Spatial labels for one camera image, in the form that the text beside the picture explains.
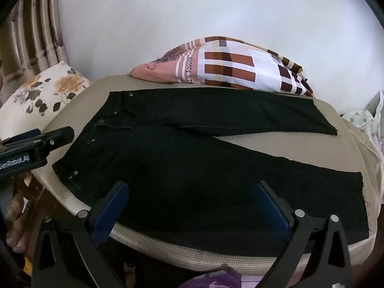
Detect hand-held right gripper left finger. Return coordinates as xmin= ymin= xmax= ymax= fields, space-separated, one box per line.
xmin=31 ymin=181 xmax=130 ymax=288

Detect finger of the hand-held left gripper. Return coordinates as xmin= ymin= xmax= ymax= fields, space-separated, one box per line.
xmin=36 ymin=126 xmax=75 ymax=153

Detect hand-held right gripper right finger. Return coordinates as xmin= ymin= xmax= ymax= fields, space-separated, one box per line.
xmin=253 ymin=180 xmax=353 ymax=288

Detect black pants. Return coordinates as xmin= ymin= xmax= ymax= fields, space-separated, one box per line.
xmin=52 ymin=90 xmax=370 ymax=257

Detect beige mattress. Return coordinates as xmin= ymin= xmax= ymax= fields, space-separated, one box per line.
xmin=31 ymin=73 xmax=382 ymax=276

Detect floral pillow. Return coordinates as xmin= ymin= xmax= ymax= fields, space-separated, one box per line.
xmin=0 ymin=61 xmax=93 ymax=142

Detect person's bare foot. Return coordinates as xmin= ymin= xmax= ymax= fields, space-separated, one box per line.
xmin=4 ymin=190 xmax=33 ymax=254

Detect purple cloth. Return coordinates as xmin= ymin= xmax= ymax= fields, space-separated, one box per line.
xmin=179 ymin=268 xmax=244 ymax=288

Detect pink patterned curtain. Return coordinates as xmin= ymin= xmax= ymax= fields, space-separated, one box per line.
xmin=0 ymin=0 xmax=71 ymax=108

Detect white dotted cloth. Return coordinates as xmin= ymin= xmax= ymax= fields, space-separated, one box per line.
xmin=341 ymin=89 xmax=384 ymax=206

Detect checked brown white pillow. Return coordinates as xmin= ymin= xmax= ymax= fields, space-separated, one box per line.
xmin=130 ymin=36 xmax=314 ymax=98

